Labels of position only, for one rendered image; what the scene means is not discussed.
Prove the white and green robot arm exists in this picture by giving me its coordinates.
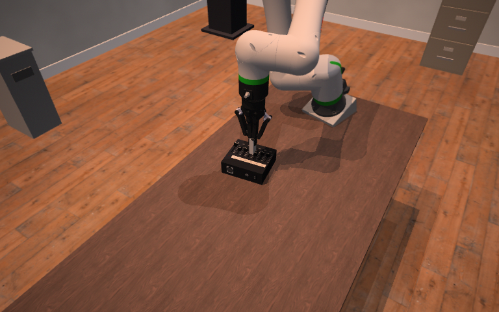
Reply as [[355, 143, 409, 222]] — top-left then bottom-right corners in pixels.
[[235, 0, 350, 117]]

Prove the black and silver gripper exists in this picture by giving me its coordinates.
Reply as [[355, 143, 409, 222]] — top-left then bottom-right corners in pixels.
[[235, 97, 272, 154]]

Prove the black lighting desk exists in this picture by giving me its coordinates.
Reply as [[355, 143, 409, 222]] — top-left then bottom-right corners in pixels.
[[221, 139, 277, 185]]

